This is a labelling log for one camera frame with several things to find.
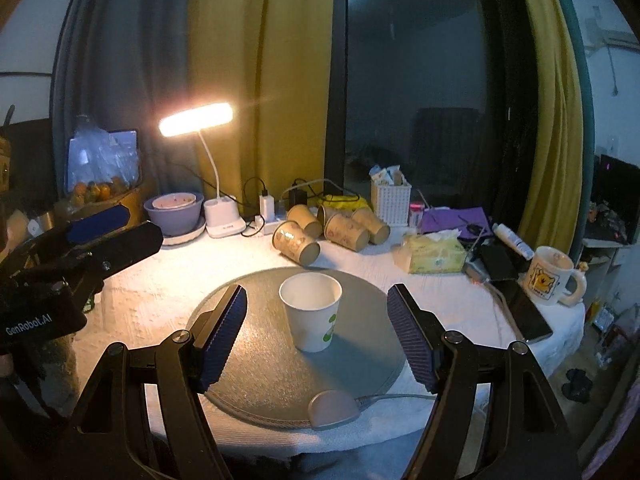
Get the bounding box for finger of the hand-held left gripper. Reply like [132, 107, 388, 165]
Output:
[15, 221, 164, 291]
[20, 202, 132, 261]

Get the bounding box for clear bag of fruit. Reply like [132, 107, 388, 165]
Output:
[64, 115, 144, 207]

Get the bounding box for white tube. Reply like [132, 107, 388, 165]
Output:
[492, 223, 534, 260]

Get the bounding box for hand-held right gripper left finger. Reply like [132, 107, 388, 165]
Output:
[50, 284, 249, 480]

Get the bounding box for yellow curtain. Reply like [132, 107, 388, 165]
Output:
[509, 0, 599, 257]
[186, 0, 334, 207]

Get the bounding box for white plate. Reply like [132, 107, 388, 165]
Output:
[161, 216, 207, 246]

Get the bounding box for white bear mug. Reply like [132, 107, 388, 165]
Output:
[522, 245, 587, 307]

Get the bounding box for black slippers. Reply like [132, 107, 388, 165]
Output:
[561, 368, 594, 403]

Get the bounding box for brown paper cup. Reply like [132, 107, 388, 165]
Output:
[324, 213, 370, 253]
[286, 204, 324, 239]
[271, 221, 321, 266]
[316, 204, 342, 228]
[351, 208, 391, 245]

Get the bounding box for black power bank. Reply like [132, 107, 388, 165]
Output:
[479, 244, 519, 282]

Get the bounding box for yellow tissue pack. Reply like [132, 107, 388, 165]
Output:
[399, 229, 469, 275]

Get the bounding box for white desk lamp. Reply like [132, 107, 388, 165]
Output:
[159, 102, 247, 239]

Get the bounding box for grey round mat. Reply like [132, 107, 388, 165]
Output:
[186, 267, 407, 429]

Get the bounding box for white paper cup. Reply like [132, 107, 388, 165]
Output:
[278, 273, 343, 353]

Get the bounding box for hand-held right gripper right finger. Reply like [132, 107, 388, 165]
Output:
[386, 283, 584, 480]

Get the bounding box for purple folder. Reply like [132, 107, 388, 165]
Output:
[421, 207, 494, 236]

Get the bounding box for black phone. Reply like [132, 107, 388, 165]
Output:
[492, 279, 554, 344]

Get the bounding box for white power strip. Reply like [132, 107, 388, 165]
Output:
[244, 214, 289, 236]

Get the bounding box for purple bowl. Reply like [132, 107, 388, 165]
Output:
[144, 191, 205, 236]

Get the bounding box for black monitor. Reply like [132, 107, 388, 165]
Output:
[591, 154, 640, 243]

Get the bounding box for yellow plastic bag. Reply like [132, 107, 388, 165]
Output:
[320, 193, 374, 214]

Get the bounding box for white woven basket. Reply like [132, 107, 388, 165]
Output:
[370, 164, 413, 226]

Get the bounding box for grey curtain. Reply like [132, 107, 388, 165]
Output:
[51, 0, 202, 202]

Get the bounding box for white tablecloth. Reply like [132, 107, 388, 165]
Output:
[70, 210, 587, 456]

